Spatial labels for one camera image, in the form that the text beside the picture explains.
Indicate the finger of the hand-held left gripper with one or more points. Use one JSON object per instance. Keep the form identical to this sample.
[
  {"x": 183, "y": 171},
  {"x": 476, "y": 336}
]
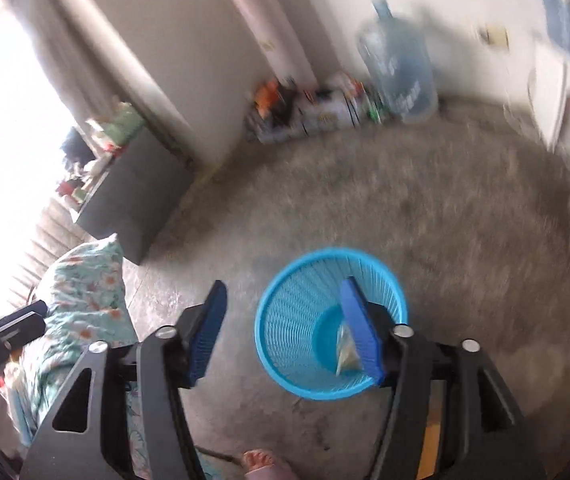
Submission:
[{"x": 10, "y": 322}]

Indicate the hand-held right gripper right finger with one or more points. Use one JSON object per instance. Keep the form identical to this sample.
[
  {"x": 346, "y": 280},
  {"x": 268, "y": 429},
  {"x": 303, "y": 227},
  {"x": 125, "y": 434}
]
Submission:
[{"x": 360, "y": 330}]

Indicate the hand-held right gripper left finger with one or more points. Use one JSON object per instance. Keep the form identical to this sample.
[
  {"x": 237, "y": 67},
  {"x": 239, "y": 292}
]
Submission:
[{"x": 207, "y": 340}]

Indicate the clear yellowish snack wrapper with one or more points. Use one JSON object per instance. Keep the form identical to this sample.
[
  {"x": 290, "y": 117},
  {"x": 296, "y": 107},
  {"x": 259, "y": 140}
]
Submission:
[{"x": 346, "y": 355}]

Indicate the blue plastic mesh basket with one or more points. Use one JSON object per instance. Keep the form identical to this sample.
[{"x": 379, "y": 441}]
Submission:
[{"x": 290, "y": 320}]

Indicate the teal floral blanket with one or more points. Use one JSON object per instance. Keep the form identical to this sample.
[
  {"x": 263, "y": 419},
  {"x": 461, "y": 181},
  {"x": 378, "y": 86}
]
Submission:
[{"x": 80, "y": 300}]

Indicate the metal window railing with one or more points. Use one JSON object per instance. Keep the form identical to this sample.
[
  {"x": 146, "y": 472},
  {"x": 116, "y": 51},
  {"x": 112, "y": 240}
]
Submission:
[{"x": 45, "y": 255}]

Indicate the person's bare foot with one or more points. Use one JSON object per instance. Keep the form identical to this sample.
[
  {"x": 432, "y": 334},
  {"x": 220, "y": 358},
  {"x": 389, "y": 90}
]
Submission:
[{"x": 260, "y": 460}]

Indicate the pink trouser leg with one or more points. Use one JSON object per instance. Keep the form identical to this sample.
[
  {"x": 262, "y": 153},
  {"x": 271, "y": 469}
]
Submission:
[{"x": 275, "y": 474}]

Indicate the grey cabinet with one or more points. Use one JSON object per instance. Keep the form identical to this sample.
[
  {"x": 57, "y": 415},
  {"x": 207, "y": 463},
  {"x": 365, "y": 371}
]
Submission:
[{"x": 135, "y": 195}]

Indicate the clutter of small containers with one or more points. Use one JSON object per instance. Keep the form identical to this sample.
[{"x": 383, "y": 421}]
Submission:
[{"x": 100, "y": 150}]

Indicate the pile of boxes and bottles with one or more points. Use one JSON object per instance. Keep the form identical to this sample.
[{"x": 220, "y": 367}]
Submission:
[{"x": 310, "y": 110}]

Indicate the large clear water jug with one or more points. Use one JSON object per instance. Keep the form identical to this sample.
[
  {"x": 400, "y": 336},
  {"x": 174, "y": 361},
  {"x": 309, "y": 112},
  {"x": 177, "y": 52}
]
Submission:
[{"x": 395, "y": 70}]

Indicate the beige curtain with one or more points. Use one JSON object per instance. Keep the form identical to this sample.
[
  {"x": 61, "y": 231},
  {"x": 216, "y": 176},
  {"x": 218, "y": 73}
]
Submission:
[{"x": 115, "y": 60}]

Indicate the white leaning panel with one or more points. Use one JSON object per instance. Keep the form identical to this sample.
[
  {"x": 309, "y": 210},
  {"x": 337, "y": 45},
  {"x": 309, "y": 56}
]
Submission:
[{"x": 275, "y": 35}]

